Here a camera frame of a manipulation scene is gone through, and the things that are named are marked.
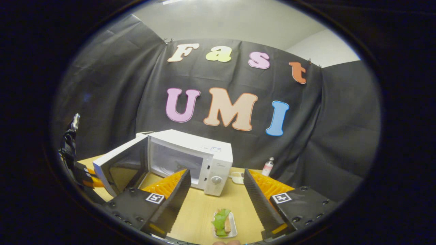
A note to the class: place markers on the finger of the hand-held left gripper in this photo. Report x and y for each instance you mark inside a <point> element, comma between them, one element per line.
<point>81,173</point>

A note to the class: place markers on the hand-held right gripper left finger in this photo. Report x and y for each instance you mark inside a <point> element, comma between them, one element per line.
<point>173,204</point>

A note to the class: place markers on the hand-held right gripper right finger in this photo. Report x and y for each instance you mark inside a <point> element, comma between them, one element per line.
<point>260,200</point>

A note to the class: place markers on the sandwich with green lettuce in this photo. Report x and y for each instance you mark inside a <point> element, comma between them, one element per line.
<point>220,221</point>

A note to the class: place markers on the white microwave oven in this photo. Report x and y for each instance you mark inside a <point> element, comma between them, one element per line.
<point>177,140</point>

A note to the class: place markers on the small bottle with pink label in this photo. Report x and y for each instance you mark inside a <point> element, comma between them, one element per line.
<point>267,168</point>

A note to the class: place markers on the white divided dish with grains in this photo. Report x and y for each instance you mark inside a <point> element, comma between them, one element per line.
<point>235,177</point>

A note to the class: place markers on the white rectangular plastic tray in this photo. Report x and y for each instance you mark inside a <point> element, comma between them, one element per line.
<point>234,226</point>

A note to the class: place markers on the black backdrop cloth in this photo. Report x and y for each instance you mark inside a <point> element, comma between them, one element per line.
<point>323,136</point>

